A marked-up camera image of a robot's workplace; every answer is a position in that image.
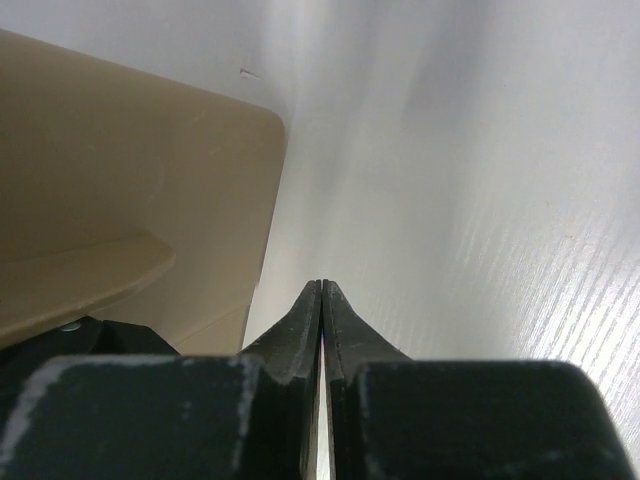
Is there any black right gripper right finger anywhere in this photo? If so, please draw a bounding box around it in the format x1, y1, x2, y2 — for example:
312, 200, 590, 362
322, 280, 630, 479

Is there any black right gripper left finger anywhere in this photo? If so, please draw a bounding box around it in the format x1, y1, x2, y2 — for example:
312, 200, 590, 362
1, 281, 321, 479

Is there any tan plastic toolbox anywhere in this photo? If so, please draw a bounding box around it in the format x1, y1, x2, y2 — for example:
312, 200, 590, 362
1, 31, 286, 355

